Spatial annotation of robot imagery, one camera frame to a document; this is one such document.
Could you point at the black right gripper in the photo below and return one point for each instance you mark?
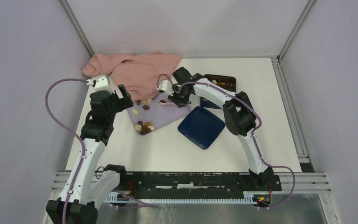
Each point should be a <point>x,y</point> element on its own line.
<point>179,103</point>

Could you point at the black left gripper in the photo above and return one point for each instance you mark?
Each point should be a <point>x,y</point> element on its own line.
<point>124,102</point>

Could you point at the pink handled metal tongs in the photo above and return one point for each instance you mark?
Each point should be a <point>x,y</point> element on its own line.
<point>167,103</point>

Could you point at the lilac plastic tray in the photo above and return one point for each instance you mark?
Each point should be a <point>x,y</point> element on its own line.
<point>150,113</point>

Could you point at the dark blue box lid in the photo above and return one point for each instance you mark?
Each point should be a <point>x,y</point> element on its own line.
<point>201,127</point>

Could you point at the dark blue chocolate box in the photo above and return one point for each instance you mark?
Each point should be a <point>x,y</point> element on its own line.
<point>226,82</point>

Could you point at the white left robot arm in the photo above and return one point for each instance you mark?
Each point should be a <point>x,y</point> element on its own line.
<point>80,199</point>

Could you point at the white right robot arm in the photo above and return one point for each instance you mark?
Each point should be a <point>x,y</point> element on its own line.
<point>239,115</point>

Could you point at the white heart chocolate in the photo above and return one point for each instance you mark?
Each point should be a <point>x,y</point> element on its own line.
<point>138,127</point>

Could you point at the pink cloth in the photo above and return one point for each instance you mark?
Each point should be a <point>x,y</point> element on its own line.
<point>138,73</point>

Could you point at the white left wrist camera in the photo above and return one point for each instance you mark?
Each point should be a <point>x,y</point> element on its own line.
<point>100,83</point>

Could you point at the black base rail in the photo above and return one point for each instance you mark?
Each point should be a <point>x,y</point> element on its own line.
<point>196,185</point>

